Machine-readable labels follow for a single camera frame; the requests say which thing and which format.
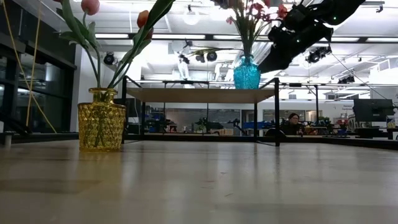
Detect red artificial tulip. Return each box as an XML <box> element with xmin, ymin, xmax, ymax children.
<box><xmin>52</xmin><ymin>0</ymin><xmax>102</xmax><ymax>90</ymax></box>

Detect large red flower bunch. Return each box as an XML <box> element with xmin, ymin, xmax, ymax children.
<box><xmin>226</xmin><ymin>0</ymin><xmax>290</xmax><ymax>60</ymax></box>

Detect yellow artificial tulip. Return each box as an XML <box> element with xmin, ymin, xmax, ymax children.
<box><xmin>107</xmin><ymin>0</ymin><xmax>177</xmax><ymax>90</ymax></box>

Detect black ceiling camera rig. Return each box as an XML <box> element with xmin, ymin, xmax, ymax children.
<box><xmin>305</xmin><ymin>44</ymin><xmax>333</xmax><ymax>64</ymax></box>

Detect black monitor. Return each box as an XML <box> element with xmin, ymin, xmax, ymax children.
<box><xmin>353</xmin><ymin>98</ymin><xmax>396</xmax><ymax>123</ymax></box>

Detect blue glass vase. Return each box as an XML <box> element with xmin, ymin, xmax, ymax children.
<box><xmin>233</xmin><ymin>55</ymin><xmax>262</xmax><ymax>90</ymax></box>

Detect black ceiling light rail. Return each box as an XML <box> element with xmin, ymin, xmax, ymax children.
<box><xmin>58</xmin><ymin>32</ymin><xmax>398</xmax><ymax>44</ymax></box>

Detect wooden shelf with black frame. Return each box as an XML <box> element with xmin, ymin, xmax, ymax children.
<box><xmin>122</xmin><ymin>75</ymin><xmax>280</xmax><ymax>147</ymax></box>

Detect yellow glass vase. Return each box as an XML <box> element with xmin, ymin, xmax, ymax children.
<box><xmin>77</xmin><ymin>87</ymin><xmax>127</xmax><ymax>153</ymax></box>

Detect person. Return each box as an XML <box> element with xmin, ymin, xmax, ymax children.
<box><xmin>279</xmin><ymin>112</ymin><xmax>306</xmax><ymax>136</ymax></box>

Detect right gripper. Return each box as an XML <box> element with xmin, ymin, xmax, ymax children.
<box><xmin>257</xmin><ymin>4</ymin><xmax>335</xmax><ymax>75</ymax></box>

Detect small red flower sprig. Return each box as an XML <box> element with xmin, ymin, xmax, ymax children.
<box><xmin>248</xmin><ymin>0</ymin><xmax>272</xmax><ymax>20</ymax></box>

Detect orange artificial tulip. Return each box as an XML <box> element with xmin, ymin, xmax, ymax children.
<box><xmin>118</xmin><ymin>9</ymin><xmax>150</xmax><ymax>90</ymax></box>

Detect grey metal post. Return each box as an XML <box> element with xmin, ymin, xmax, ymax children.
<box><xmin>3</xmin><ymin>130</ymin><xmax>13</xmax><ymax>149</ymax></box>

